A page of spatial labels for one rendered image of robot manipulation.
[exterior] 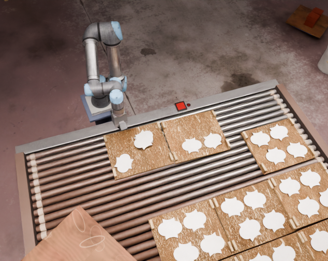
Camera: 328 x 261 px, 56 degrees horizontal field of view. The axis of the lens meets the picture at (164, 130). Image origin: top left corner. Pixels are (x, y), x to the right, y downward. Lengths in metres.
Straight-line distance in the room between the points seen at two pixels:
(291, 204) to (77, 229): 1.32
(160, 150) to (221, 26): 2.83
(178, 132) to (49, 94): 1.98
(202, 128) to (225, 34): 2.44
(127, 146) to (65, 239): 0.72
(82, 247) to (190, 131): 1.05
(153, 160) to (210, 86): 1.88
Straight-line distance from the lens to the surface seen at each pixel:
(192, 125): 2.26
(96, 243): 1.82
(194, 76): 3.84
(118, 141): 2.17
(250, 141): 2.28
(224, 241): 1.95
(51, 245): 1.87
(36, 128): 3.53
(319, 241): 2.15
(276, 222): 2.07
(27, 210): 2.07
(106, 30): 2.03
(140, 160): 2.09
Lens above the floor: 2.79
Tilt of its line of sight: 57 degrees down
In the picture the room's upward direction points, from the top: 5 degrees clockwise
